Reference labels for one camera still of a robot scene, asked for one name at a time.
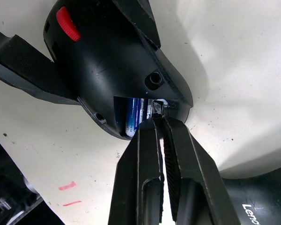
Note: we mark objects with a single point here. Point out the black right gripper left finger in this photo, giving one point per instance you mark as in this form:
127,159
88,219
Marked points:
135,175

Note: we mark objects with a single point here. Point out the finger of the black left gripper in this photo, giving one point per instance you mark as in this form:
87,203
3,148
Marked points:
140,18
30,68

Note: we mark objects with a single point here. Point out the black mouse base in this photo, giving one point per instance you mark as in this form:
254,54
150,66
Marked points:
103,58

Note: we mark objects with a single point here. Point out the dark robot body housing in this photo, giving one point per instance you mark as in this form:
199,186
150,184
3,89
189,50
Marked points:
11,194

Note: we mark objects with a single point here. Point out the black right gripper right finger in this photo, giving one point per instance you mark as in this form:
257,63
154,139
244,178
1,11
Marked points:
192,168

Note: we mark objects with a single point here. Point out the blue AA battery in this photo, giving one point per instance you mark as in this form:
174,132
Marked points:
134,116

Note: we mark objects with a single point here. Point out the black Lenovo mouse cover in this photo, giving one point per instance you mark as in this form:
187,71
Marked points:
260,192

